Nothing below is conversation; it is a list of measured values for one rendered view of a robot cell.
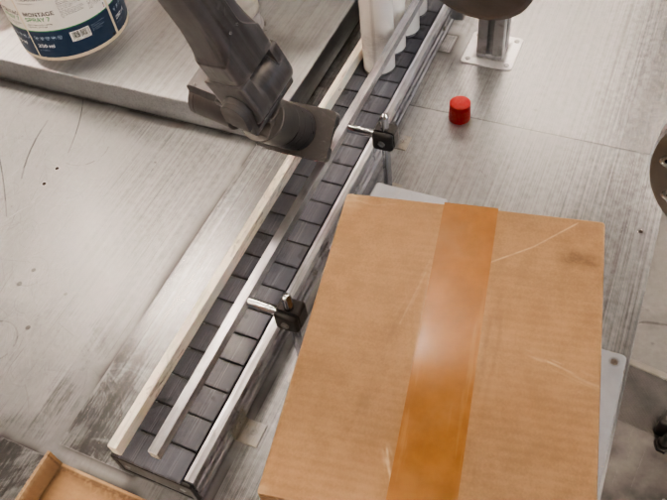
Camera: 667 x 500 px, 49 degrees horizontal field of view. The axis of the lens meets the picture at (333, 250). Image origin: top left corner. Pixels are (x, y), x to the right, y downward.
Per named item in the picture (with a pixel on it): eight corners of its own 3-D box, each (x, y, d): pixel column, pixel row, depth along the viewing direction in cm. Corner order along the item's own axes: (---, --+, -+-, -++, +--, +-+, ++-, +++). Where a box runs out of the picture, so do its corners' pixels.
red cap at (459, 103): (446, 112, 118) (446, 97, 116) (466, 108, 118) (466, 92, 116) (453, 126, 116) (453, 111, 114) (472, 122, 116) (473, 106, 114)
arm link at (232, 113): (242, 114, 76) (284, 51, 78) (154, 75, 79) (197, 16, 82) (266, 169, 87) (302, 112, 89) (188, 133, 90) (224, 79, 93)
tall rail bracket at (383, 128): (356, 182, 111) (347, 98, 98) (402, 192, 109) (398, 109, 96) (348, 196, 109) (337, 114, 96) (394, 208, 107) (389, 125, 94)
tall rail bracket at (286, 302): (269, 343, 95) (244, 270, 82) (321, 361, 93) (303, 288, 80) (258, 364, 94) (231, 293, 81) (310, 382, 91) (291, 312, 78)
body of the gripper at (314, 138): (271, 97, 97) (247, 87, 90) (341, 114, 94) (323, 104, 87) (259, 146, 98) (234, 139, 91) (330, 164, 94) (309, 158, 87)
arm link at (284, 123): (269, 148, 83) (288, 100, 82) (218, 126, 85) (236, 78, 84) (292, 154, 89) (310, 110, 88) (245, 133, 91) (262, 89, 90)
